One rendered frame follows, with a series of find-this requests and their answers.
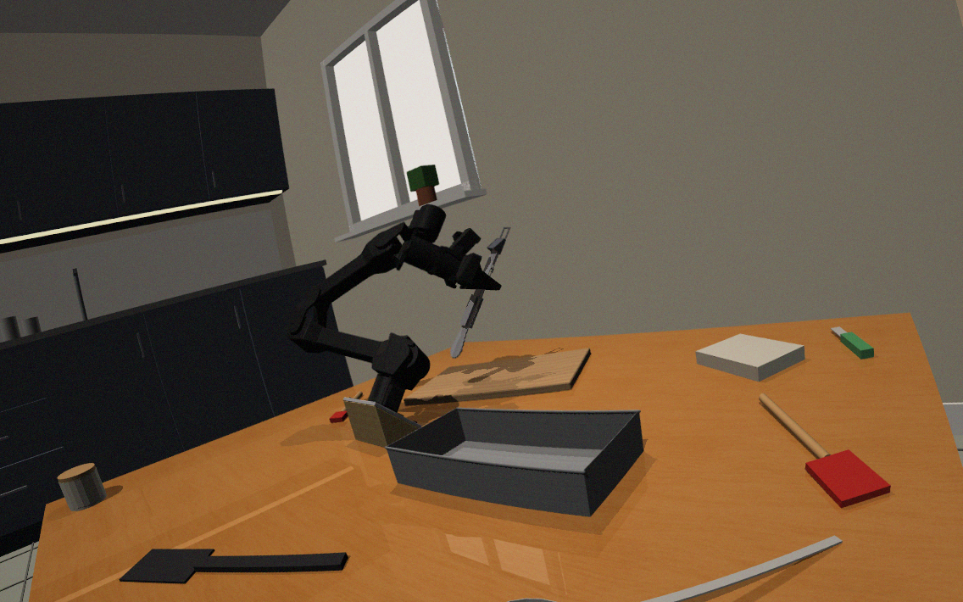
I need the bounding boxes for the grey cylindrical canister with wooden lid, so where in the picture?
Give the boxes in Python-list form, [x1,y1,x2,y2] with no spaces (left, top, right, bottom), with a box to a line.
[57,463,107,511]

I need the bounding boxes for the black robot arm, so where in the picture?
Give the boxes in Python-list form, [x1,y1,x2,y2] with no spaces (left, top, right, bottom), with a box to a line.
[286,204,481,414]

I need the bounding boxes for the red spatula with wooden handle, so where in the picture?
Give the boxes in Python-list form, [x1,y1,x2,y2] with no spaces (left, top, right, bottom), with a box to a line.
[759,393,891,509]

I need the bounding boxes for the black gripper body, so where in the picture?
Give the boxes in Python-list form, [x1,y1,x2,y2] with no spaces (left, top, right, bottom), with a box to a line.
[425,245,482,288]

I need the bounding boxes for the black spatula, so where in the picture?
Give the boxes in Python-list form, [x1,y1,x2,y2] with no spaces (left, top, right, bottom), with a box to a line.
[120,549,348,584]

